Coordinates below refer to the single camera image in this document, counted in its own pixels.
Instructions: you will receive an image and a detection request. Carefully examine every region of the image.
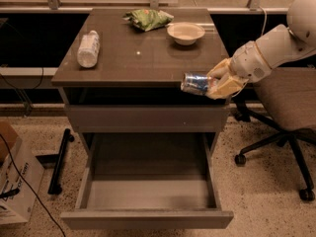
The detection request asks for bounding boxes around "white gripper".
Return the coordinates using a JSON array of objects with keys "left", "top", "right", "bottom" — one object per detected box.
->
[{"left": 205, "top": 41, "right": 272, "bottom": 100}]

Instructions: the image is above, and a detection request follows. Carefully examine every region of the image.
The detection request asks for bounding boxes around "crushed redbull can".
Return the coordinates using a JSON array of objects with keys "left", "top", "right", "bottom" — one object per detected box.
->
[{"left": 181, "top": 73, "right": 213, "bottom": 96}]

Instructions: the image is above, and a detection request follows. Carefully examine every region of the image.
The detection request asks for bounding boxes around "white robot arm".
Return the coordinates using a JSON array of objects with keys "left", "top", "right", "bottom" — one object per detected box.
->
[{"left": 205, "top": 0, "right": 316, "bottom": 100}]

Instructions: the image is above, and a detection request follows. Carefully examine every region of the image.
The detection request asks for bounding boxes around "grey drawer cabinet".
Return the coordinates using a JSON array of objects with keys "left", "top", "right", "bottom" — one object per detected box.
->
[{"left": 52, "top": 9, "right": 228, "bottom": 152}]

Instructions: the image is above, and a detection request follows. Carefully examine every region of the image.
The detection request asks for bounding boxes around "open grey middle drawer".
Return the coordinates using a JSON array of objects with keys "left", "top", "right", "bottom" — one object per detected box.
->
[{"left": 61, "top": 132, "right": 233, "bottom": 229}]

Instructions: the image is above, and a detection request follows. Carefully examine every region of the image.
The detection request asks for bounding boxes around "closed grey top drawer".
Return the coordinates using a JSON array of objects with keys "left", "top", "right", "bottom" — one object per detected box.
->
[{"left": 65, "top": 105, "right": 229, "bottom": 133}]

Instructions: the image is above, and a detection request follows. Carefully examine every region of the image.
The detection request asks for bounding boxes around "white ceramic bowl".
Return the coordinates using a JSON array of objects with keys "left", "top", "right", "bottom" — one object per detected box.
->
[{"left": 167, "top": 22, "right": 205, "bottom": 45}]

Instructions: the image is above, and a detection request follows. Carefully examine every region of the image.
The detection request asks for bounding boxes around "grey office chair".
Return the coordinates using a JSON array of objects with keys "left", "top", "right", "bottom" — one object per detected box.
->
[{"left": 234, "top": 67, "right": 316, "bottom": 201}]

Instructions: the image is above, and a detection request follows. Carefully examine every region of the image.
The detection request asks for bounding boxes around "green chip bag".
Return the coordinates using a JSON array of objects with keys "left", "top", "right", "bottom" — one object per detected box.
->
[{"left": 122, "top": 9, "right": 174, "bottom": 32}]

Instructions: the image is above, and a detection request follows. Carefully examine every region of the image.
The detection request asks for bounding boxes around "clear plastic water bottle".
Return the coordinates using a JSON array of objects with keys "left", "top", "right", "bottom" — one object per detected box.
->
[{"left": 77, "top": 31, "right": 100, "bottom": 68}]

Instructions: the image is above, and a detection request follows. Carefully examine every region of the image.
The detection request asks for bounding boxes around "black metal bar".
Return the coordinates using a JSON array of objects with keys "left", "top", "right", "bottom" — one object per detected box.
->
[{"left": 47, "top": 128, "right": 74, "bottom": 195}]

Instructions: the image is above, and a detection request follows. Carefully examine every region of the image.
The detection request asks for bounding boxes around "white cardboard box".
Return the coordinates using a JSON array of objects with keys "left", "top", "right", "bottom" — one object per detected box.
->
[{"left": 0, "top": 121, "right": 44, "bottom": 225}]

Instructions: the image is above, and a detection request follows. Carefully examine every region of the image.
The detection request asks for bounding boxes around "white hanging cable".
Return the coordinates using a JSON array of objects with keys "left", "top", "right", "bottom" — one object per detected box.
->
[{"left": 259, "top": 7, "right": 268, "bottom": 38}]

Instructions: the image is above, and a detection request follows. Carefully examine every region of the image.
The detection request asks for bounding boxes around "black floor cable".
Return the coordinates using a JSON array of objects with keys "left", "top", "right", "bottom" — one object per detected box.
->
[{"left": 0, "top": 133, "right": 67, "bottom": 237}]

